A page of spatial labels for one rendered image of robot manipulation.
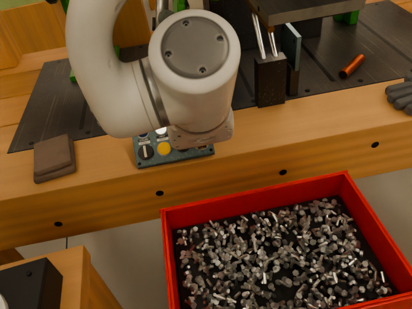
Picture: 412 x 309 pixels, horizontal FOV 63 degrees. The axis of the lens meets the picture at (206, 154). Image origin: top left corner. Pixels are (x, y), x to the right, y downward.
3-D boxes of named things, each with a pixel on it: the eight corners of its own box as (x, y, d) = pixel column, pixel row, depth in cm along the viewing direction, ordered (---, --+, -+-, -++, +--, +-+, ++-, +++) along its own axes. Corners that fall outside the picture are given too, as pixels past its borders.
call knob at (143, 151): (154, 157, 63) (152, 156, 62) (140, 160, 63) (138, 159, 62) (151, 144, 63) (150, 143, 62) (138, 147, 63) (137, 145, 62)
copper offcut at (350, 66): (355, 61, 83) (356, 53, 81) (363, 63, 82) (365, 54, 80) (337, 78, 78) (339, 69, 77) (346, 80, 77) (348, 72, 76)
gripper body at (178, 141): (165, 140, 44) (173, 157, 55) (242, 125, 44) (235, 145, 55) (156, 87, 45) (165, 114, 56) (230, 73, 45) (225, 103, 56)
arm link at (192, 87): (169, 143, 41) (240, 120, 42) (152, 105, 28) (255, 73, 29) (150, 82, 43) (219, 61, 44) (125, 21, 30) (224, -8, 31)
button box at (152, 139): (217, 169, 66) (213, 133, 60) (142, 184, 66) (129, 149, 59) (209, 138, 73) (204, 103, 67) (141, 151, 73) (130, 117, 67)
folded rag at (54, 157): (77, 172, 65) (72, 162, 63) (35, 186, 64) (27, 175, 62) (74, 141, 72) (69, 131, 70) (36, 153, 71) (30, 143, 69)
